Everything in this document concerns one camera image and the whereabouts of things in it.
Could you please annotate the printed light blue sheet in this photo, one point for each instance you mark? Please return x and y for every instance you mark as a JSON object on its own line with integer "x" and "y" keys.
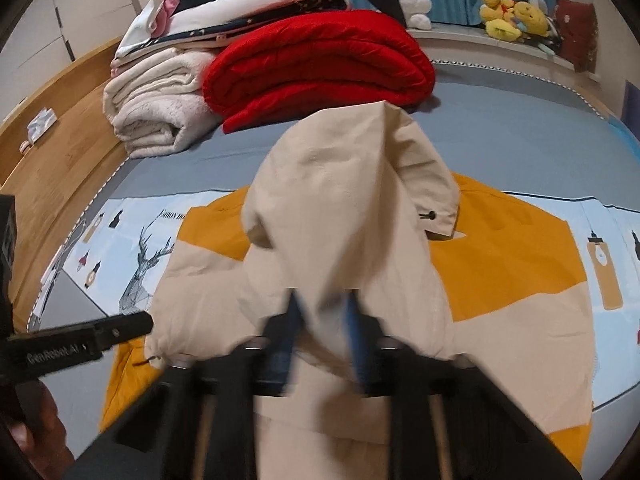
{"x": 610, "y": 240}

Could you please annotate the purple bag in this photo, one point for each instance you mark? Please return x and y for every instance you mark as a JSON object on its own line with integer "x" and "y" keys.
{"x": 632, "y": 105}

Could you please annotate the white window ledge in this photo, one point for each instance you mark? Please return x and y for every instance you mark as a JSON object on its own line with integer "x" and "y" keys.
{"x": 475, "y": 35}

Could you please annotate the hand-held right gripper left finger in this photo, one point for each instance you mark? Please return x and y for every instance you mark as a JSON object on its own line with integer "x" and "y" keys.
{"x": 292, "y": 330}

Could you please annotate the dark red cushion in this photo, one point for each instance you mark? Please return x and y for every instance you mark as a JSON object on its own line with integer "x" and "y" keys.
{"x": 575, "y": 30}

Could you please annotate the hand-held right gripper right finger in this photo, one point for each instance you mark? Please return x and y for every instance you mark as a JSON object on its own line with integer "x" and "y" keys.
{"x": 357, "y": 335}

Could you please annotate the navy star-printed quilt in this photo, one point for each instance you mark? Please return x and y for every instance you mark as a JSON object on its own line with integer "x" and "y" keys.
{"x": 210, "y": 30}

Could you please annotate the bed with grey sheet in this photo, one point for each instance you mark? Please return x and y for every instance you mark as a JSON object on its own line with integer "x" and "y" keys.
{"x": 500, "y": 130}

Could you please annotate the wooden headboard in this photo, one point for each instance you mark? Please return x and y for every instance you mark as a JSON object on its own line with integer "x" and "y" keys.
{"x": 60, "y": 170}

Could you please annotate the tissue pack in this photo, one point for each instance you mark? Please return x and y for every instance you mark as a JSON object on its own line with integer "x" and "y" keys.
{"x": 42, "y": 125}

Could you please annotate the beige and mustard hooded jacket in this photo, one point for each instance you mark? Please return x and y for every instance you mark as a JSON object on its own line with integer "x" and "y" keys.
{"x": 350, "y": 200}

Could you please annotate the yellow plush toy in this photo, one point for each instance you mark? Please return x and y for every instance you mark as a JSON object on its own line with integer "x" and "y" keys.
{"x": 532, "y": 17}
{"x": 495, "y": 10}

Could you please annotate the white fluffy folded blanket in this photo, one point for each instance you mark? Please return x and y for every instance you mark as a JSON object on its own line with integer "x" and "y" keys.
{"x": 150, "y": 105}

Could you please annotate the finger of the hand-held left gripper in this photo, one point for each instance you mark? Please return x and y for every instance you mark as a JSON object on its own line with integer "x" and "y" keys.
{"x": 125, "y": 327}

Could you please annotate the red folded quilt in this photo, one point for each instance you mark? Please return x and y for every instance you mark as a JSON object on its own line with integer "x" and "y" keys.
{"x": 320, "y": 60}

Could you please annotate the white wardrobe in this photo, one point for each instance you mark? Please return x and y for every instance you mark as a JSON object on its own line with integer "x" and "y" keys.
{"x": 75, "y": 10}

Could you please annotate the person's left hand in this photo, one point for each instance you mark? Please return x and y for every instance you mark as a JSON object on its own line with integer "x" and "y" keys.
{"x": 40, "y": 420}

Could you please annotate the white plush toy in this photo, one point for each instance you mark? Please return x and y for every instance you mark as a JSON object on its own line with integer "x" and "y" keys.
{"x": 415, "y": 2}

